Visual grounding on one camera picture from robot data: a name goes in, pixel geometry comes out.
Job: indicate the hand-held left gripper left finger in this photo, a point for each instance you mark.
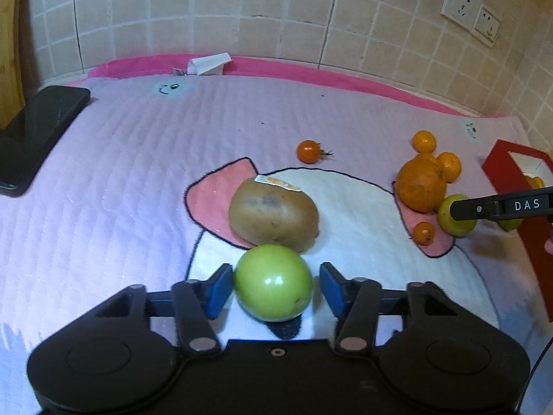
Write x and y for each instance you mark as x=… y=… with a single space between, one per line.
x=220 y=288

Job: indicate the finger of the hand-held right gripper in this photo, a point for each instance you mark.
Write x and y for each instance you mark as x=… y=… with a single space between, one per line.
x=497 y=207

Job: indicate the red cardboard box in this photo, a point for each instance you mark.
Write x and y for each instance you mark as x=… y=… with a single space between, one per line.
x=501 y=168

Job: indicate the folded white paper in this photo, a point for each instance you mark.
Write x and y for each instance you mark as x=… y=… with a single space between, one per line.
x=207 y=65

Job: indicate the large orange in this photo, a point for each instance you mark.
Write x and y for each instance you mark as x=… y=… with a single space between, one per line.
x=420 y=186

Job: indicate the wooden board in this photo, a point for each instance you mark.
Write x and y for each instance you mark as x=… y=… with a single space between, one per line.
x=11 y=52

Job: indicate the pink printed blanket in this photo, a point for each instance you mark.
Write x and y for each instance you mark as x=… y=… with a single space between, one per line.
x=129 y=181

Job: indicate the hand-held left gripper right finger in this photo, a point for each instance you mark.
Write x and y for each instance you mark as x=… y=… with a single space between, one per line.
x=330 y=287

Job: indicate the black smartphone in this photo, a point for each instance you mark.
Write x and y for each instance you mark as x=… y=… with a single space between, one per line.
x=34 y=134

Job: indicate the small green fruit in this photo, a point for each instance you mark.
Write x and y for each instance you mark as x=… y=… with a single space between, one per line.
x=512 y=224
x=445 y=218

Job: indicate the white wall socket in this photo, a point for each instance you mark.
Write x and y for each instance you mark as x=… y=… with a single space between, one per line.
x=462 y=2
x=488 y=24

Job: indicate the small mandarin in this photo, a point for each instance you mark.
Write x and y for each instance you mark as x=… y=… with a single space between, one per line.
x=450 y=165
x=535 y=182
x=423 y=232
x=424 y=141

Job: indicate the brown kiwi with sticker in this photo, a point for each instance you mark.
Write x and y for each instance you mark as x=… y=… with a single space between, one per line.
x=272 y=216

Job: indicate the large green apple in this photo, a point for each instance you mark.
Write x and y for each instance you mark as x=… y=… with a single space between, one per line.
x=273 y=283

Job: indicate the small orange cherry tomato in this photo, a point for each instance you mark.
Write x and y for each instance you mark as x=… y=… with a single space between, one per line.
x=307 y=151

